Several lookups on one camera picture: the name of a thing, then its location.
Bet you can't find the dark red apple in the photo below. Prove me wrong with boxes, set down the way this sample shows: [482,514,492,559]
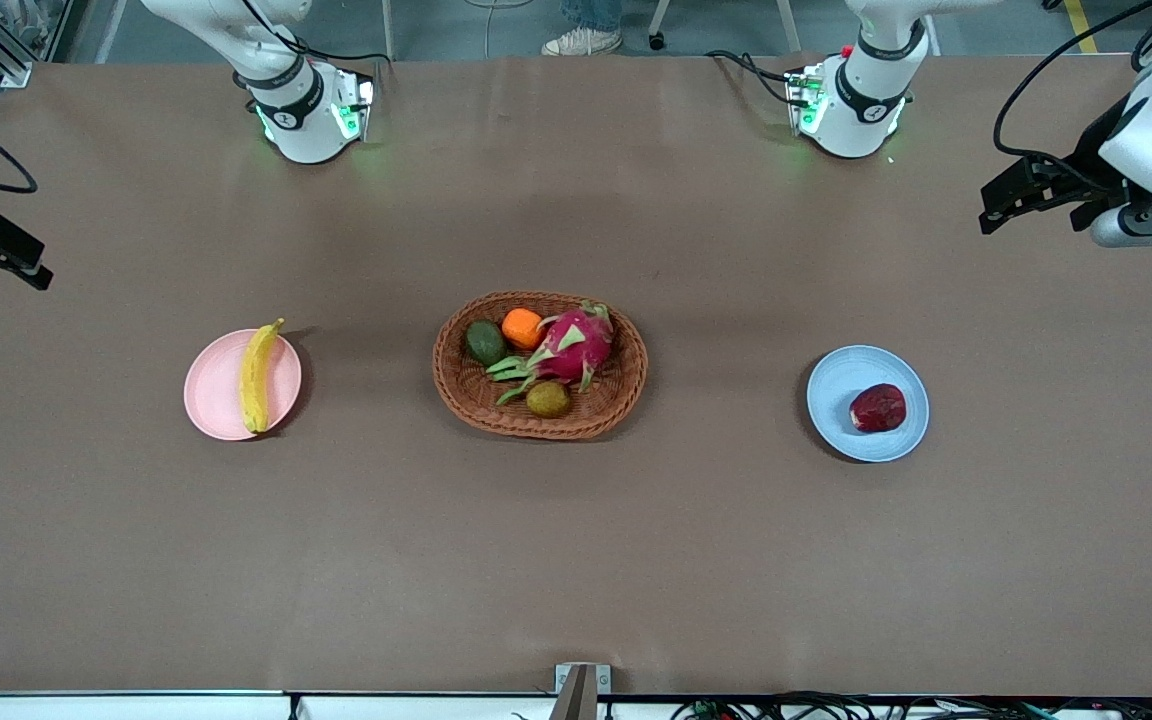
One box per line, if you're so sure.
[849,383,908,434]

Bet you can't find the yellow banana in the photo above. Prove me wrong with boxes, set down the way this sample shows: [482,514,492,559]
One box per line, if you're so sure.
[240,318,286,434]

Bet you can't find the pink round plate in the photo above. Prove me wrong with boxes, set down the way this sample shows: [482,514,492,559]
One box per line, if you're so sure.
[184,329,303,441]

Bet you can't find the light blue round plate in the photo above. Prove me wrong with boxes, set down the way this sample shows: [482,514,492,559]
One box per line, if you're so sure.
[805,345,931,464]

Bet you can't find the chair base with caster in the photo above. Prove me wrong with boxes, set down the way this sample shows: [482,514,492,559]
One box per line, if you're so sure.
[648,0,803,53]

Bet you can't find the brown woven wicker basket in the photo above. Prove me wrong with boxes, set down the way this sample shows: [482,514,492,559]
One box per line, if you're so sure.
[432,291,649,441]

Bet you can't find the green lime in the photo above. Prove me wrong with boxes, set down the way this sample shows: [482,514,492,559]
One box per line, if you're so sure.
[465,320,507,367]

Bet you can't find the white sneaker shoe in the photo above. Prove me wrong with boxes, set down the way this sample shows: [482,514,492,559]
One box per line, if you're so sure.
[541,27,624,57]

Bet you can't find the blue jeans leg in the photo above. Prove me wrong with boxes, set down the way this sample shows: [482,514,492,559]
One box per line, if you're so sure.
[561,0,624,31]

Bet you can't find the green bean pods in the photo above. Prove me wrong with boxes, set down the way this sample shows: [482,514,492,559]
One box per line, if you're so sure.
[485,300,617,406]

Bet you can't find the orange fruit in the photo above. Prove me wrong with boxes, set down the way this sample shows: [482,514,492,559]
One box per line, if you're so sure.
[501,308,545,351]

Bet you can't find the brown kiwi fruit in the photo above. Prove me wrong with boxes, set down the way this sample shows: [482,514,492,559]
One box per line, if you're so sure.
[526,380,572,419]

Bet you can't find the black base cable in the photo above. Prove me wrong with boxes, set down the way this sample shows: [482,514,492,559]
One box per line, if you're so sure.
[281,35,393,69]
[704,50,799,107]

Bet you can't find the black cable bundle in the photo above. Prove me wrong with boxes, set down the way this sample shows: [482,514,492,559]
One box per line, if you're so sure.
[671,692,1152,720]

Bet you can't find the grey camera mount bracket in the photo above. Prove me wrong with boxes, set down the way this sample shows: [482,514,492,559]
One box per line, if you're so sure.
[554,662,612,720]

